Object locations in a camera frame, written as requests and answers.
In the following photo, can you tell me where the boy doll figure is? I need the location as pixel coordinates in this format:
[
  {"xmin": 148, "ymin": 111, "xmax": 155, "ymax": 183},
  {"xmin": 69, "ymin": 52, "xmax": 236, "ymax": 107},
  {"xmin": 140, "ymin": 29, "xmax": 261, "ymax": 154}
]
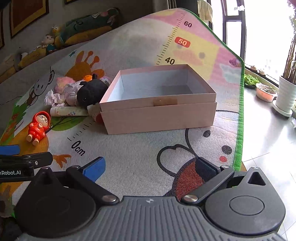
[{"xmin": 42, "ymin": 34, "xmax": 57, "ymax": 55}]

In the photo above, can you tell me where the white flowerpot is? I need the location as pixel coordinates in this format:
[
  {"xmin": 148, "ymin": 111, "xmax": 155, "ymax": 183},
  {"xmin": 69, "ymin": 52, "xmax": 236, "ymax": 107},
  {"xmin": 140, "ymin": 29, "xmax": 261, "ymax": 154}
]
[{"xmin": 272, "ymin": 76, "xmax": 296, "ymax": 117}]

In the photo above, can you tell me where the white lotion tube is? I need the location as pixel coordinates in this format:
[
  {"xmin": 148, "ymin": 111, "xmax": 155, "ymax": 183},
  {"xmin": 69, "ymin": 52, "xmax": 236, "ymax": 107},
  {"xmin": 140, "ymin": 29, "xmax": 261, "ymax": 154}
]
[{"xmin": 50, "ymin": 106, "xmax": 89, "ymax": 117}]

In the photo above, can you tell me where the pink cardboard box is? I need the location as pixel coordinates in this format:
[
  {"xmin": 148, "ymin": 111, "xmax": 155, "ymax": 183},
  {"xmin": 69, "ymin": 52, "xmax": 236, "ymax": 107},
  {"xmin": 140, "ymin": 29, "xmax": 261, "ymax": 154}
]
[{"xmin": 99, "ymin": 64, "xmax": 218, "ymax": 135}]

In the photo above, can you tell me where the black plush toy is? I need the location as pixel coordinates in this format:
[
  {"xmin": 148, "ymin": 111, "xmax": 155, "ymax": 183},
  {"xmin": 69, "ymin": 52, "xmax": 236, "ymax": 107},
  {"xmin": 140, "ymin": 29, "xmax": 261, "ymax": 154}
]
[{"xmin": 77, "ymin": 74, "xmax": 109, "ymax": 107}]

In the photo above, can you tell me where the black window frame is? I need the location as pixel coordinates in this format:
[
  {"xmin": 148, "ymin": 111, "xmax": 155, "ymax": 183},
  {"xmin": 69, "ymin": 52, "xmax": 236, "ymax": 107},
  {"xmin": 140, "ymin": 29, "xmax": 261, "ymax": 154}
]
[{"xmin": 221, "ymin": 0, "xmax": 247, "ymax": 63}]

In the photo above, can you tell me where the yellow plush cushion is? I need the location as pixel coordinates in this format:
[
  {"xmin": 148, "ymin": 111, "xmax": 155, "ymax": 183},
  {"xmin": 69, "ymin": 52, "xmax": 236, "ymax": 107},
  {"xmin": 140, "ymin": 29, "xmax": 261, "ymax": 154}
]
[
  {"xmin": 17, "ymin": 47, "xmax": 49, "ymax": 69},
  {"xmin": 65, "ymin": 25, "xmax": 114, "ymax": 45}
]

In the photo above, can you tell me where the white frilly doll dress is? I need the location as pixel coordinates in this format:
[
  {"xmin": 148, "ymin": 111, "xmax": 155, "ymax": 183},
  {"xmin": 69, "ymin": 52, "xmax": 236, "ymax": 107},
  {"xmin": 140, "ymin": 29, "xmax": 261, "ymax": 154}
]
[{"xmin": 44, "ymin": 89, "xmax": 66, "ymax": 107}]

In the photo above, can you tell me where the green plush pillow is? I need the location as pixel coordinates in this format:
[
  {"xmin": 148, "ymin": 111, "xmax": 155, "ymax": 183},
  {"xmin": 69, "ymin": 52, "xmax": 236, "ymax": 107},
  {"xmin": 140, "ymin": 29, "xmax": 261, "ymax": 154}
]
[{"xmin": 59, "ymin": 8, "xmax": 119, "ymax": 45}]

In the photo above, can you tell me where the cartoon printed play mat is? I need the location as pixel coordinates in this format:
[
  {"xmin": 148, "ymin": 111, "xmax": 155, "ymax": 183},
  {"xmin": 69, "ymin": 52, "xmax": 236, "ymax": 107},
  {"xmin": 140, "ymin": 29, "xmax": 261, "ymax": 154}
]
[{"xmin": 0, "ymin": 8, "xmax": 245, "ymax": 218}]

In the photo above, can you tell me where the pink-haired doll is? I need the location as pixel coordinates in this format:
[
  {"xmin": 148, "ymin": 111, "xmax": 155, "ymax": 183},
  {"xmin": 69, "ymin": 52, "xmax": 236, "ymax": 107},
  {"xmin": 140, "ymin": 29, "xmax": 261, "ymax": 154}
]
[{"xmin": 54, "ymin": 76, "xmax": 81, "ymax": 105}]

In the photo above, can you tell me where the hanging pale cloth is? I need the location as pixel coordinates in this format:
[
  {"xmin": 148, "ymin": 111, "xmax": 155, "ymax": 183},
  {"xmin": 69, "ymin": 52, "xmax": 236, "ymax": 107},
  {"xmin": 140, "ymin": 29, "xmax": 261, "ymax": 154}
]
[{"xmin": 198, "ymin": 0, "xmax": 213, "ymax": 24}]

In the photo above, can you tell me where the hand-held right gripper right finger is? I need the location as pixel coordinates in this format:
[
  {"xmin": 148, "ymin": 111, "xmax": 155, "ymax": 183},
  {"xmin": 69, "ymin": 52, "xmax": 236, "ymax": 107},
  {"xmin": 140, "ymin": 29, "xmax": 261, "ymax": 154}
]
[{"xmin": 181, "ymin": 157, "xmax": 267, "ymax": 205}]

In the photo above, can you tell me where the small white red-capped bottle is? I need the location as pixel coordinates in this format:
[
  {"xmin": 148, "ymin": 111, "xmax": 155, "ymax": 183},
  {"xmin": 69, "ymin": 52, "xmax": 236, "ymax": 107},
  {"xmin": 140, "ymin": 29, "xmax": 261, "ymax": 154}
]
[{"xmin": 87, "ymin": 104, "xmax": 104, "ymax": 123}]

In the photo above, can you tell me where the tall thin plant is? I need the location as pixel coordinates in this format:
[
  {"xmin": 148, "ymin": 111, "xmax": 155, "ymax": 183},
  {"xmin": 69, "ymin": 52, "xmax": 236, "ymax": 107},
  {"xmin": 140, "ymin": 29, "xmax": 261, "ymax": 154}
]
[{"xmin": 283, "ymin": 35, "xmax": 296, "ymax": 80}]

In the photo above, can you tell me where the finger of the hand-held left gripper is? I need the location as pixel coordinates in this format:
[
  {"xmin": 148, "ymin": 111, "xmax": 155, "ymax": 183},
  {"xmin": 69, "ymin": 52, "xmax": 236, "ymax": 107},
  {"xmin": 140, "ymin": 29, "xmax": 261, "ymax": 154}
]
[
  {"xmin": 0, "ymin": 152, "xmax": 53, "ymax": 168},
  {"xmin": 0, "ymin": 145, "xmax": 20, "ymax": 156}
]

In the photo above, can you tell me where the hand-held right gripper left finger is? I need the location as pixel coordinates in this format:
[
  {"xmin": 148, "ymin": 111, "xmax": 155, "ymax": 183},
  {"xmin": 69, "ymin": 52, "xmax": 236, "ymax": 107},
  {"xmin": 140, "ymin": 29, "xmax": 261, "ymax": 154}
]
[{"xmin": 36, "ymin": 157, "xmax": 119, "ymax": 205}]

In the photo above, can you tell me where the red hooded figurine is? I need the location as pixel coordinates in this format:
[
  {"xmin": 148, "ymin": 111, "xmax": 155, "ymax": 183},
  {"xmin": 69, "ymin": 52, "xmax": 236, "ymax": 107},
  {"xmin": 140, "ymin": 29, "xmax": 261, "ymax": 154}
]
[{"xmin": 26, "ymin": 111, "xmax": 51, "ymax": 146}]

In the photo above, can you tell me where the green plant tray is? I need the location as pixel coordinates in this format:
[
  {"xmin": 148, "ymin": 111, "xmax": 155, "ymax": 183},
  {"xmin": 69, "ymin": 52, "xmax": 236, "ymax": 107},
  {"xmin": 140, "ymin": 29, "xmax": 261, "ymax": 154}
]
[{"xmin": 244, "ymin": 74, "xmax": 260, "ymax": 90}]

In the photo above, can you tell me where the pink flowerpot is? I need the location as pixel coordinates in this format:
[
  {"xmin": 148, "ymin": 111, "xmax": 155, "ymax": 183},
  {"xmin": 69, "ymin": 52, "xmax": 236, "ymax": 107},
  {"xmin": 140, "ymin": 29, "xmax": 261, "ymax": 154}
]
[{"xmin": 255, "ymin": 83, "xmax": 277, "ymax": 102}]

